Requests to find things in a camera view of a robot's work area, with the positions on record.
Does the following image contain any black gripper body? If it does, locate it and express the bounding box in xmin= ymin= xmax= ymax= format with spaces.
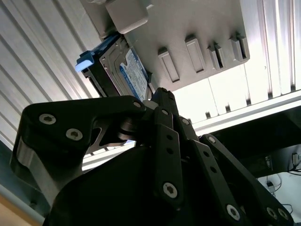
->
xmin=43 ymin=145 xmax=228 ymax=226

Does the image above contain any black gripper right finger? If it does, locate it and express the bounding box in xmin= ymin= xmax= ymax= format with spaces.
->
xmin=165 ymin=89 xmax=295 ymax=226

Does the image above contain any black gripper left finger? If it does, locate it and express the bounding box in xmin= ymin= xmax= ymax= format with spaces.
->
xmin=9 ymin=87 xmax=185 ymax=210

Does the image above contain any hard disk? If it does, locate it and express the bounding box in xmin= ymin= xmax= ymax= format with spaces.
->
xmin=75 ymin=35 xmax=155 ymax=102

